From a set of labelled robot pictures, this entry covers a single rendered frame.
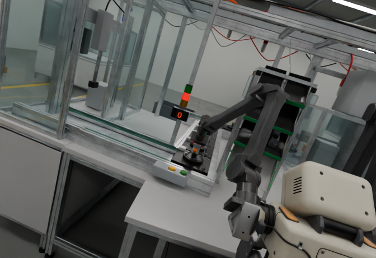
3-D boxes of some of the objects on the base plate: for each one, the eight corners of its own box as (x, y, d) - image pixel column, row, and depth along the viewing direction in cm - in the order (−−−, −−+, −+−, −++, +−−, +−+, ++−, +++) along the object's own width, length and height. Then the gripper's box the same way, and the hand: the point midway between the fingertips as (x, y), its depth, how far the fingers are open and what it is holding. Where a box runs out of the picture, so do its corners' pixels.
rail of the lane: (208, 197, 126) (215, 181, 124) (76, 144, 137) (79, 128, 135) (209, 192, 131) (215, 177, 129) (81, 141, 143) (85, 126, 140)
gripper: (191, 134, 128) (188, 146, 140) (207, 140, 127) (202, 152, 139) (194, 125, 132) (191, 139, 144) (210, 131, 131) (206, 144, 143)
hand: (197, 145), depth 141 cm, fingers closed on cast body, 4 cm apart
